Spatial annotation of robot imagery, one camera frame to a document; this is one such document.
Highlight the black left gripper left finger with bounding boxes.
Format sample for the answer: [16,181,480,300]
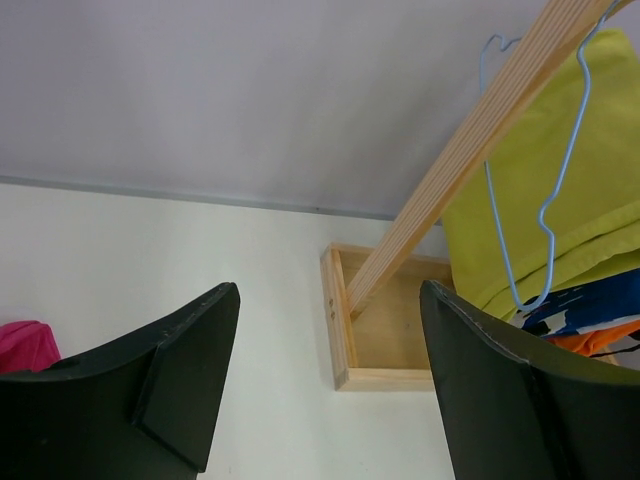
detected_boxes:
[1,282,240,479]

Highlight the light blue wire hanger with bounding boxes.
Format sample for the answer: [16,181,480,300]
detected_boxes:
[471,20,639,319]

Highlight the blue patterned trousers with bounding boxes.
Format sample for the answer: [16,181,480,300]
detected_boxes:
[509,269,639,338]

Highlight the pink trousers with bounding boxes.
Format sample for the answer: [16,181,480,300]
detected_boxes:
[0,320,61,374]

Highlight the orange trousers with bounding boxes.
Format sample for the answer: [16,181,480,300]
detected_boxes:
[548,320,640,357]

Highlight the wooden clothes rack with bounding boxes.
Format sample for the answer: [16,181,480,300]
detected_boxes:
[320,1,627,392]

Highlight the yellow-green trousers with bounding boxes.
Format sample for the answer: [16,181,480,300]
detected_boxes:
[442,29,639,320]

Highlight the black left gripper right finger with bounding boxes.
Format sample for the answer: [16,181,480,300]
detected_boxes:
[420,281,639,479]

